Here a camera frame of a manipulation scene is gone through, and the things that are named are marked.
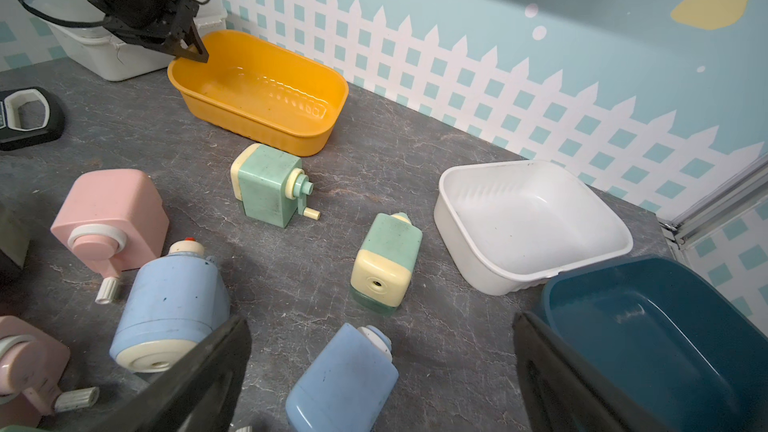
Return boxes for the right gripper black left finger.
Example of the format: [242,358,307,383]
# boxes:
[93,316,252,431]

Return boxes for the pink sharpener upper left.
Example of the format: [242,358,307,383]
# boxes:
[51,169,170,305]

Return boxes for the blue sharpener upper right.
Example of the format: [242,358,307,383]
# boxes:
[286,323,399,431]

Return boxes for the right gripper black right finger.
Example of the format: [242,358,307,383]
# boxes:
[513,312,667,431]

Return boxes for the blue sharpener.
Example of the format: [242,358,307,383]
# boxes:
[109,238,231,373]
[286,323,399,431]

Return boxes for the white plastic storage tub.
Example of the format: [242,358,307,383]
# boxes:
[434,160,633,296]

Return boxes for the pink sharpener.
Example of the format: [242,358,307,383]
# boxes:
[51,169,170,305]
[1,315,100,431]

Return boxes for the yellow plastic storage tub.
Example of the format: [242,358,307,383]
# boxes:
[167,30,349,157]

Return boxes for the black digital scale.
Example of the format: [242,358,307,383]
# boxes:
[1,87,66,151]

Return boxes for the green sharpener tubs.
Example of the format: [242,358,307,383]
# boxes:
[230,143,321,228]
[350,212,423,316]

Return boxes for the dark teal storage tub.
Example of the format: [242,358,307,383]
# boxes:
[535,256,767,431]

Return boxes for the green sharpener near tubs right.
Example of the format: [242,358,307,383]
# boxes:
[350,212,423,316]

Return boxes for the green sharpener near tubs left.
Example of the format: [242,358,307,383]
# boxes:
[230,143,321,228]

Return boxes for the white lidded plastic case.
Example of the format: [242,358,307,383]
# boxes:
[44,0,229,83]

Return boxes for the blue sharpener centre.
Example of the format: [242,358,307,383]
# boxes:
[109,238,231,373]

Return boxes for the pink sharpener lower centre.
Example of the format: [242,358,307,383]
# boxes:
[1,315,100,431]

